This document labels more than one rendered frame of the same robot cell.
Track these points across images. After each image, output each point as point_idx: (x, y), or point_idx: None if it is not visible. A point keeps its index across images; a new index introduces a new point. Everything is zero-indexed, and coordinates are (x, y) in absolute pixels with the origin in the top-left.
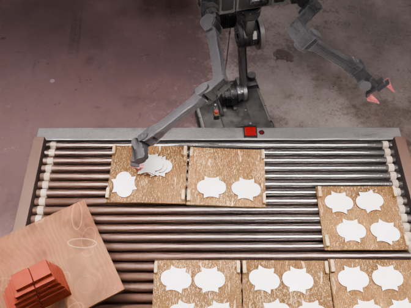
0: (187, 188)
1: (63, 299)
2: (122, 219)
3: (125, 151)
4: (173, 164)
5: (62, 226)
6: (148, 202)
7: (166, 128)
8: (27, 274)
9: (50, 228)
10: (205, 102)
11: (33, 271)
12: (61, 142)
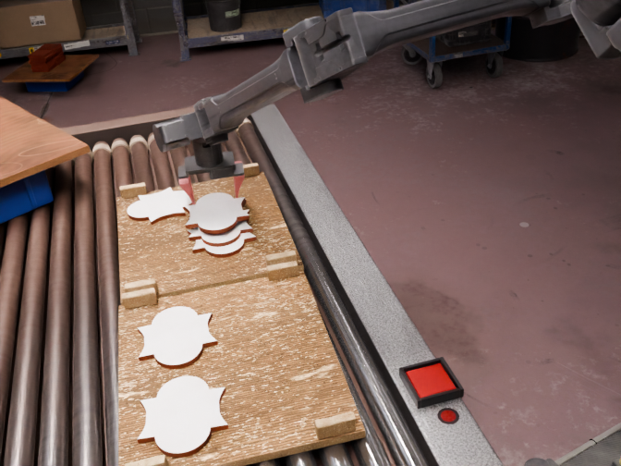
0: (168, 296)
1: None
2: (79, 231)
3: (250, 188)
4: (237, 256)
5: (28, 141)
6: (118, 248)
7: (223, 104)
8: None
9: (25, 132)
10: (290, 80)
11: None
12: (249, 128)
